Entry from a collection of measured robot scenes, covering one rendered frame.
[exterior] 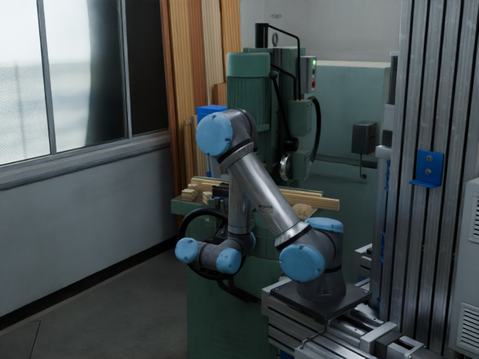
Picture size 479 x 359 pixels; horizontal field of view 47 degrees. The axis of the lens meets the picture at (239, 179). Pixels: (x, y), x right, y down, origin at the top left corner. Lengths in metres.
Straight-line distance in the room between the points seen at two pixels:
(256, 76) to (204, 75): 1.89
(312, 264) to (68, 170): 2.13
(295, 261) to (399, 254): 0.34
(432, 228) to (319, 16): 3.30
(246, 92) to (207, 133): 0.69
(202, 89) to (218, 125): 2.53
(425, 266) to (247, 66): 1.02
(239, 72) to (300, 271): 0.95
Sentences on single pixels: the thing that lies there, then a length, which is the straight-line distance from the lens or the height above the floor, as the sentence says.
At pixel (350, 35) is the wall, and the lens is 4.59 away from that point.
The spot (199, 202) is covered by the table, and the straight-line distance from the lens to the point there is 2.30.
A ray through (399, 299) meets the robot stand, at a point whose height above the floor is 0.82.
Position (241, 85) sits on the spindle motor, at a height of 1.38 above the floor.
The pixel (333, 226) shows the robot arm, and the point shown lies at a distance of 1.62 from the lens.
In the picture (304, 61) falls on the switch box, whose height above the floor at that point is 1.46.
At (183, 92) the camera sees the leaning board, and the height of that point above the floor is 1.18.
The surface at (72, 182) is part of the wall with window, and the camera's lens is 3.40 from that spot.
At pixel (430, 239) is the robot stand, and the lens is 1.62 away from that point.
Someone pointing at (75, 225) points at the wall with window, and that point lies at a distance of 3.48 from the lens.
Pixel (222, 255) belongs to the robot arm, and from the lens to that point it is 1.66.
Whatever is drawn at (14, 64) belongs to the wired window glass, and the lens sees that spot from 3.20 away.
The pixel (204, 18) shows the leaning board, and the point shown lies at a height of 1.67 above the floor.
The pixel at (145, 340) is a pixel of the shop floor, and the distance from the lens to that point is 3.09.
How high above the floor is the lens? 1.59
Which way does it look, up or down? 15 degrees down
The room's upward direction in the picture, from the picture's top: straight up
